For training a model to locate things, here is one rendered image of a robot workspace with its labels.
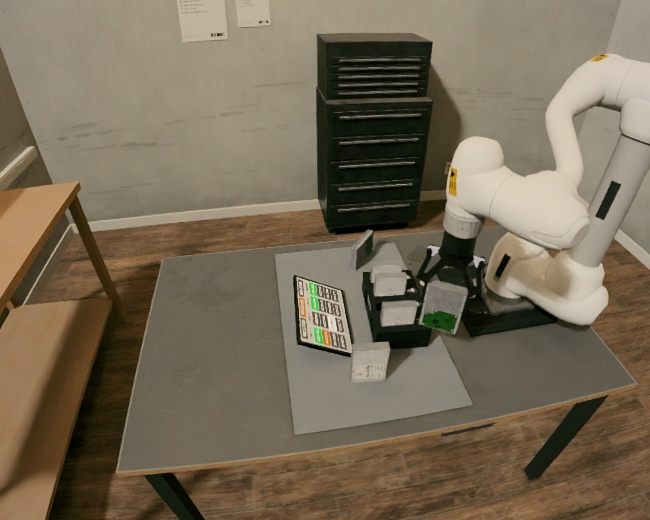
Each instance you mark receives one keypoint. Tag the grey flat mat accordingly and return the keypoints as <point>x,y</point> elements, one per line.
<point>418,381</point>

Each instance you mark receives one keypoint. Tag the white hard drive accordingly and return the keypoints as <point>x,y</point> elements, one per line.
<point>361,249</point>

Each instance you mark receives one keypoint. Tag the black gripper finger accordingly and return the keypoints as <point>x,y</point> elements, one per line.
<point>431,251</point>
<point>472,290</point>

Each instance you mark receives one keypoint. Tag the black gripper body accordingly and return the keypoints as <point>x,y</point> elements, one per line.
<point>457,246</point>

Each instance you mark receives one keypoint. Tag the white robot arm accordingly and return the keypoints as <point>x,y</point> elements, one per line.
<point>544,208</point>

